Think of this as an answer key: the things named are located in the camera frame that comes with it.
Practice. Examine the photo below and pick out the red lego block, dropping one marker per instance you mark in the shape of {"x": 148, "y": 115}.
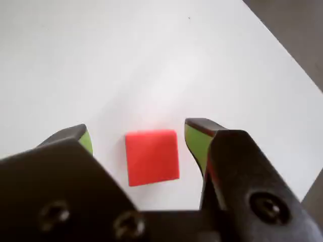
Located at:
{"x": 151, "y": 158}

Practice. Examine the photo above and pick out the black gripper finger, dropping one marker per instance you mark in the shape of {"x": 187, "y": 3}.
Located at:
{"x": 239, "y": 189}
{"x": 50, "y": 189}

